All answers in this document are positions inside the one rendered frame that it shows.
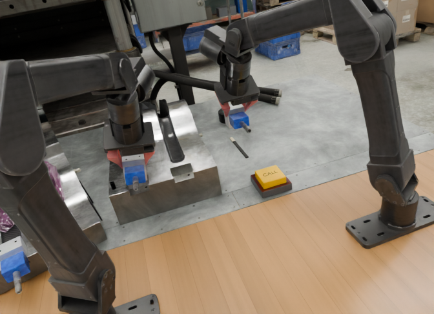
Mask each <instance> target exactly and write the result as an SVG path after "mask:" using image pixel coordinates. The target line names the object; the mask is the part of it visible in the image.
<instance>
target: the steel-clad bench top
mask: <svg viewBox="0 0 434 314"><path fill-rule="evenodd" d="M265 88H271V89H281V90H282V97H279V98H280V101H279V104H278V105H275V104H272V103H266V102H262V101H257V102H256V103H255V104H254V105H252V106H251V107H249V108H248V109H247V110H246V111H245V113H246V115H248V117H249V126H248V127H249V128H250V129H251V132H250V133H247V131H246V130H245V129H244V128H239V129H234V128H231V129H230V128H228V126H226V124H224V123H221V122H220V121H219V116H218V111H219V110H220V109H221V105H220V103H219V101H218V98H216V99H212V100H209V101H204V102H201V103H196V104H193V105H189V109H190V112H191V114H192V118H193V120H194V123H195V126H196V128H197V131H198V133H199V134H200V133H202V134H203V136H202V137H201V139H202V140H203V142H204V144H205V146H206V148H207V149H208V150H209V152H210V154H211V156H212V158H213V160H214V161H215V163H216V165H217V168H218V175H219V179H220V185H221V190H222V195H219V196H216V197H213V198H210V199H206V200H203V201H200V202H196V203H193V204H190V205H186V206H183V207H179V208H177V209H173V210H170V211H166V212H164V213H160V214H157V215H153V216H149V217H146V218H142V219H140V220H136V221H133V222H129V223H127V224H123V225H120V224H119V221H118V218H117V216H116V213H115V211H114V208H113V206H112V204H111V201H110V198H109V165H110V160H108V158H107V153H105V151H104V148H103V127H101V128H98V129H93V130H90V131H85V132H80V133H77V134H73V135H70V136H65V137H62V138H57V139H58V141H59V143H60V146H61V148H62V150H63V152H64V154H65V156H66V157H67V160H68V161H69V163H70V164H71V166H72V168H73V169H77V168H80V170H81V171H80V172H78V173H77V174H76V176H77V178H78V180H80V182H81V183H82V184H83V186H84V188H85V189H86V191H87V193H88V194H89V196H90V197H91V199H92V201H93V205H94V207H95V208H96V210H97V212H98V213H99V215H100V217H101V219H102V221H101V219H100V218H99V216H98V215H97V213H96V212H95V213H96V215H97V217H98V219H99V221H100V223H101V225H102V227H103V230H104V232H105V234H106V236H107V240H105V241H103V242H101V243H99V244H97V247H98V248H99V250H105V251H108V250H111V249H115V248H117V247H121V246H125V245H127V244H131V243H134V242H137V241H140V240H144V239H146V238H150V237H153V236H156V235H160V234H163V233H166V232H169V231H173V230H175V229H179V228H182V227H185V226H188V225H192V224H195V223H198V222H202V221H204V220H208V219H211V218H214V217H217V216H221V215H224V214H227V213H231V212H233V211H237V210H240V209H243V208H246V207H250V206H252V205H256V204H260V203H262V202H266V201H269V200H272V199H275V198H279V197H281V196H285V195H288V194H291V193H295V192H298V191H302V190H304V189H308V188H310V187H314V186H317V185H321V184H323V183H327V182H331V181H333V180H337V179H339V178H343V177H346V176H350V175H352V174H356V173H360V172H362V171H366V170H367V166H366V165H367V163H368V162H369V161H370V158H369V140H368V135H367V129H366V123H365V119H364V113H363V109H362V104H361V100H360V96H358V95H357V94H355V93H353V92H351V91H349V90H347V89H345V88H343V87H341V86H339V85H337V84H335V83H333V82H331V81H329V80H327V79H325V78H323V77H322V76H319V75H318V74H312V75H309V76H304V77H301V78H296V79H292V80H289V81H284V82H281V83H276V84H273V85H268V86H265ZM402 123H403V127H404V133H405V136H406V138H407V140H408V144H409V148H410V149H413V151H414V155H417V154H420V153H423V152H427V151H430V150H433V149H434V134H433V133H431V132H429V131H427V130H425V129H423V128H422V127H419V126H418V125H415V124H414V123H411V122H410V121H408V120H405V119H404V118H402ZM231 137H233V138H234V140H235V141H236V142H237V144H238V145H239V146H240V147H241V148H242V149H243V151H244V152H245V153H246V154H247V155H248V158H245V156H244V155H243V154H242V153H241V152H240V151H239V149H238V148H237V147H236V146H235V144H234V143H233V142H232V141H231V140H230V138H231ZM274 165H276V166H277V167H279V169H280V170H281V171H282V172H283V173H284V174H285V175H286V177H287V178H288V179H289V180H290V182H291V183H292V188H293V189H291V190H289V191H286V192H283V193H279V194H276V195H272V196H269V197H267V198H262V197H261V196H260V194H259V192H258V191H257V190H256V188H255V186H254V185H253V183H252V182H251V175H252V174H255V171H257V170H260V169H264V168H266V167H270V166H274ZM93 209H94V208H93ZM94 211H95V210H94Z"/></svg>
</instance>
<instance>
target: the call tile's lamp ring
mask: <svg viewBox="0 0 434 314"><path fill-rule="evenodd" d="M254 176H255V174H252V175H251V177H252V178H253V180H254V181H255V183H256V184H257V186H258V187H259V188H260V190H261V192H264V191H268V190H271V189H275V188H277V187H281V186H284V185H287V184H290V183H291V182H290V180H289V179H288V178H287V177H286V180H287V183H283V184H280V185H276V186H274V187H270V188H267V189H263V188H262V186H261V185H260V184H259V182H258V181H257V179H256V178H255V177H254Z"/></svg>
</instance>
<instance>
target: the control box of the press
mask: <svg viewBox="0 0 434 314"><path fill-rule="evenodd" d="M131 1H132V6H133V9H134V15H135V18H136V22H137V24H138V28H139V31H140V32H141V34H143V33H148V35H149V41H150V45H151V47H152V49H153V51H154V52H155V53H156V54H157V55H158V56H159V57H160V58H161V59H162V60H163V61H164V62H165V63H166V64H167V66H168V67H169V68H170V71H171V73H177V74H182V75H185V76H190V74H189V68H188V64H187V58H186V55H185V48H184V44H183V37H184V34H185V31H186V29H187V27H189V26H190V25H192V23H195V22H199V21H204V20H207V14H206V10H205V2H204V0H131ZM152 31H157V32H159V33H160V34H161V35H162V36H163V37H164V38H165V39H166V40H167V41H168V42H169V45H170V51H171V54H172V60H173V63H174V68H175V71H174V68H173V66H172V65H171V63H170V62H169V60H168V59H167V58H166V57H165V56H164V55H163V54H161V53H160V52H159V51H158V49H157V48H156V46H155V44H154V41H153V37H152ZM174 87H175V89H177V92H178V97H179V100H181V99H185V101H186V102H187V104H188V106H189V105H193V104H195V100H194V94H193V90H192V87H191V86H187V85H182V84H179V83H175V85H174Z"/></svg>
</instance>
